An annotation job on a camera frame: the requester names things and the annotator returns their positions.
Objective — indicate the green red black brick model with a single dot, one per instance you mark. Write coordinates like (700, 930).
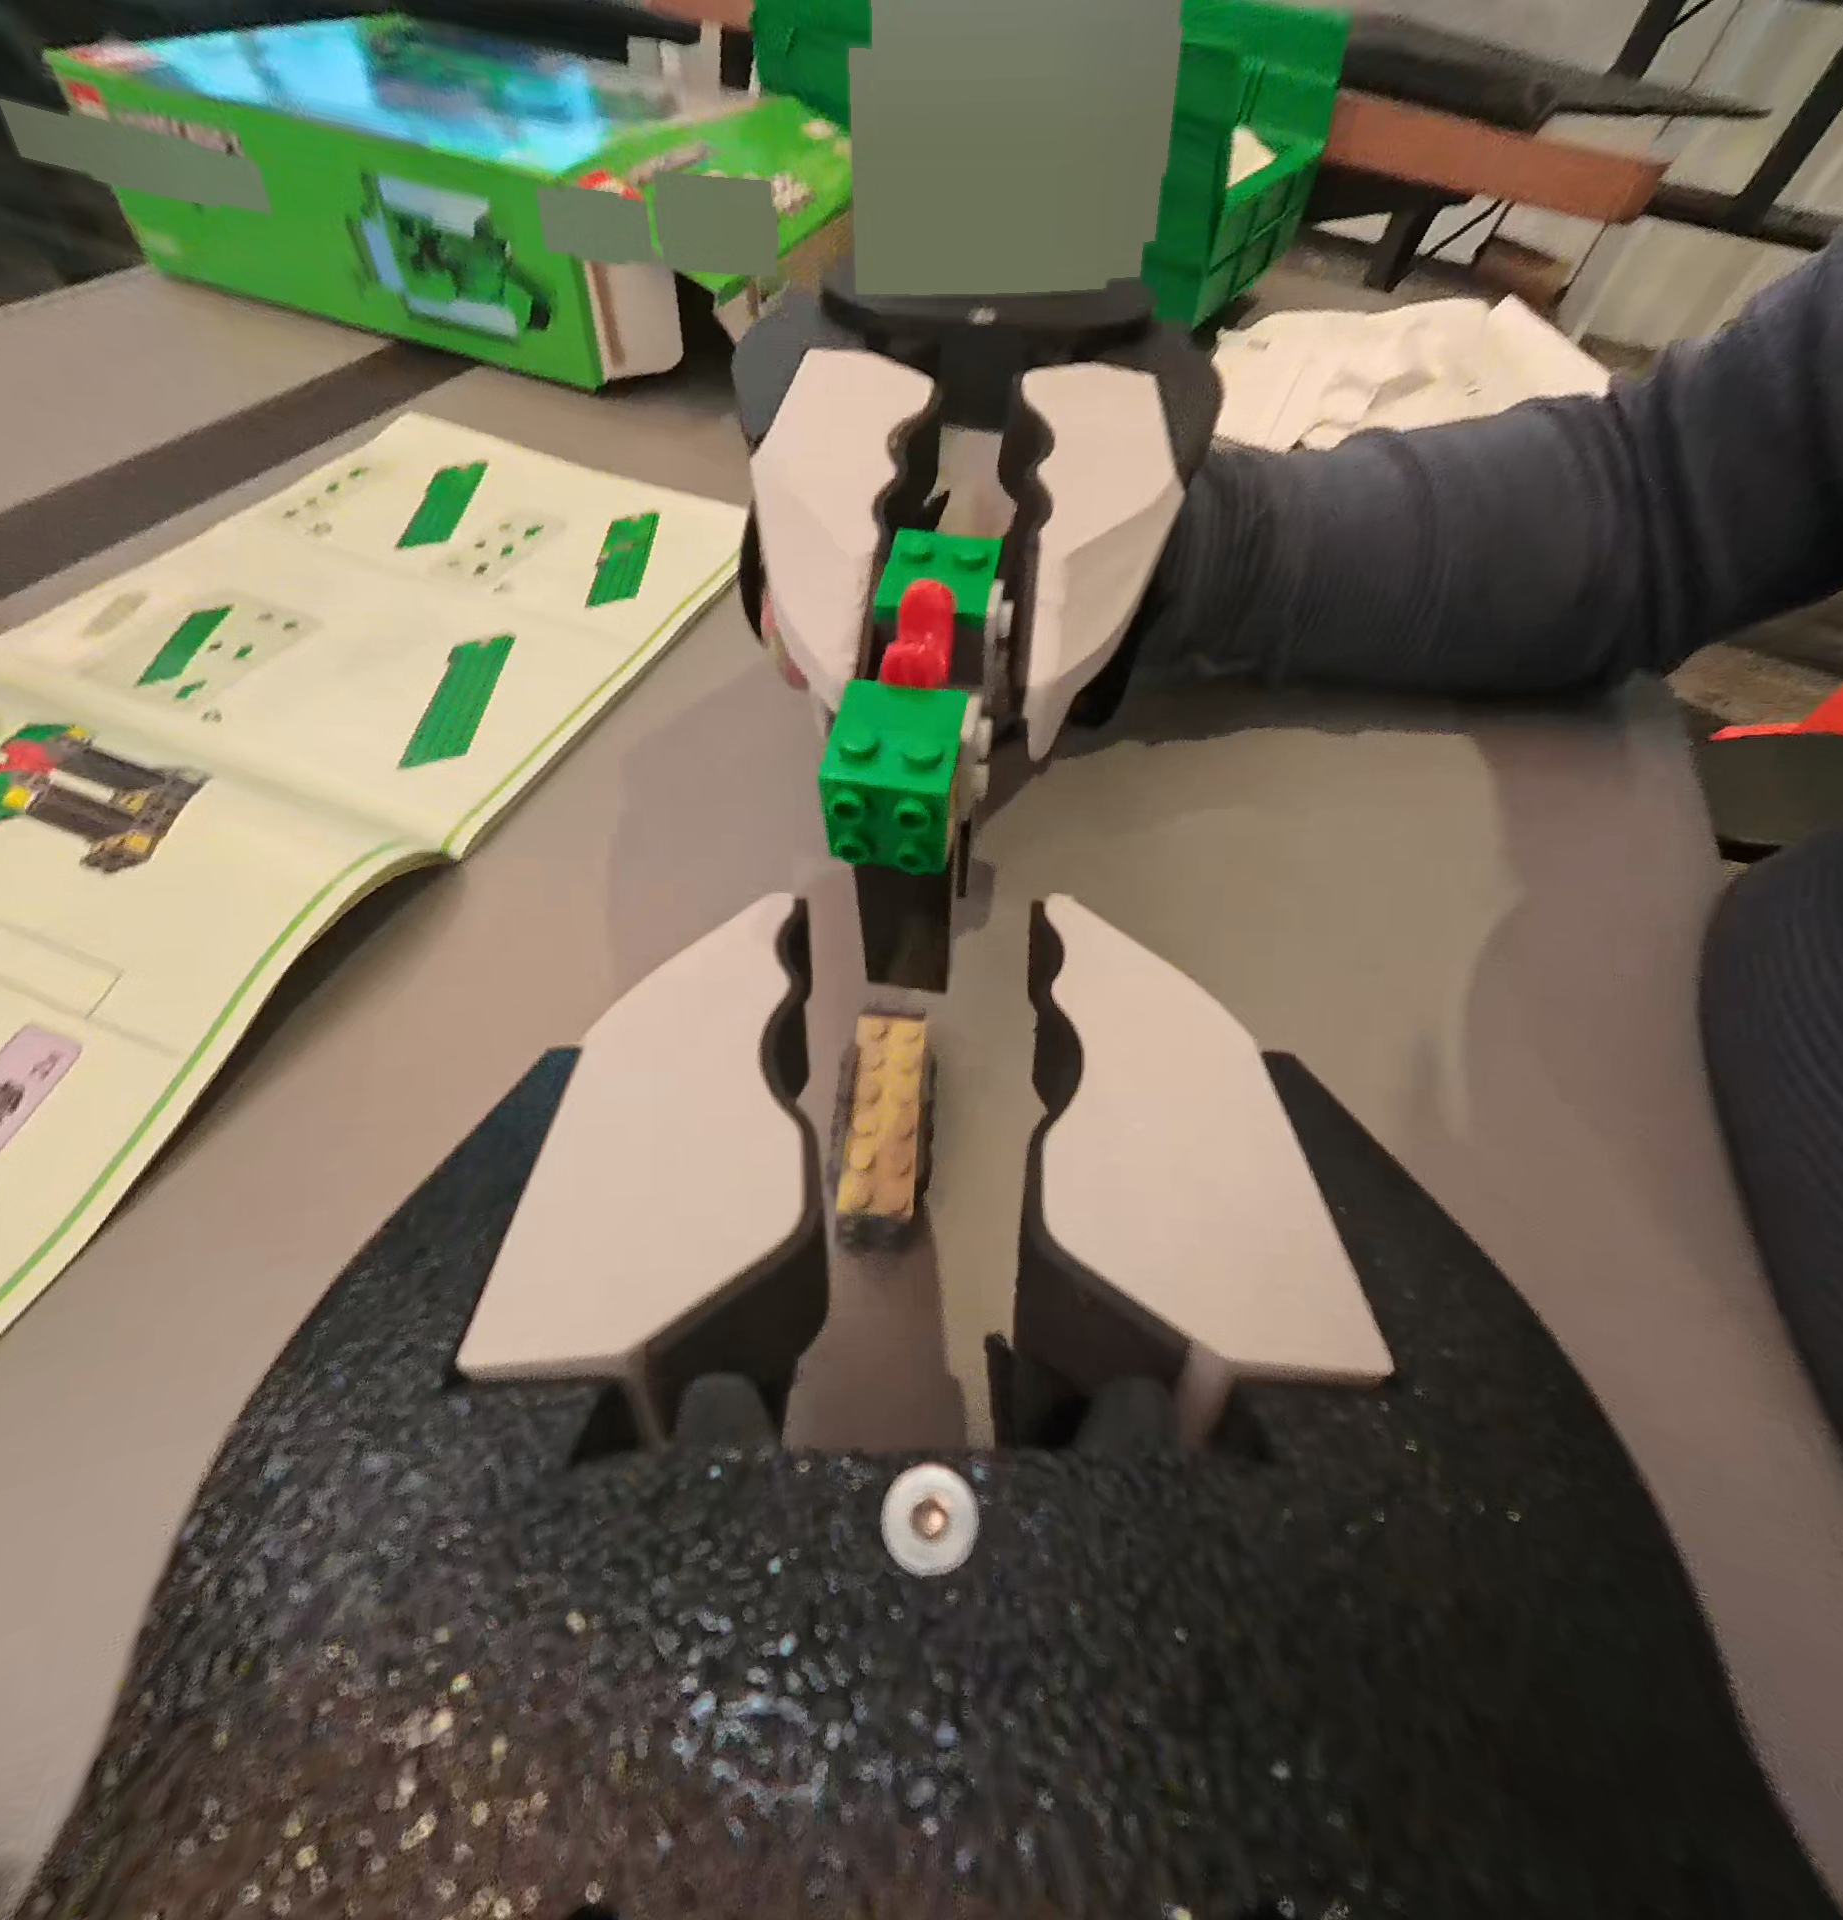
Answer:
(889, 765)

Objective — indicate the red and black object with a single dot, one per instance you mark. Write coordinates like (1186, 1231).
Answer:
(1805, 751)

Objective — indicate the person's right forearm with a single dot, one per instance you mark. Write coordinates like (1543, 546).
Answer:
(1460, 525)

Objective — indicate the green cardboard toy box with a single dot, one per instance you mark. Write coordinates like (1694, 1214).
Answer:
(320, 255)

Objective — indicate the brown wooden bench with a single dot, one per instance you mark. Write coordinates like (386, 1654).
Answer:
(1491, 157)

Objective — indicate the person's torso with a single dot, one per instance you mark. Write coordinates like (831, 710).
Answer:
(1812, 1170)

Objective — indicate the brick building instruction booklet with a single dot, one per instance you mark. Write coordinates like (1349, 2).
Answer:
(260, 839)

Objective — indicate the tan and black brick piece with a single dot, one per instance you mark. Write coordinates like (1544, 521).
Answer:
(883, 1127)

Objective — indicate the green plastic crate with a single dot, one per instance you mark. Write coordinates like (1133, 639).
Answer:
(1280, 104)

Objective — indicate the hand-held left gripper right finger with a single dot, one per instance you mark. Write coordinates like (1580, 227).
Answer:
(1207, 1184)

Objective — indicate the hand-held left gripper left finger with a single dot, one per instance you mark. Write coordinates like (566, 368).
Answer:
(651, 1170)

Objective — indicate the white paper sheets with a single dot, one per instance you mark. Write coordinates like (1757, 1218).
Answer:
(1400, 368)

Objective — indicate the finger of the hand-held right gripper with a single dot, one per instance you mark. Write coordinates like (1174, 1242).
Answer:
(1108, 508)
(823, 495)

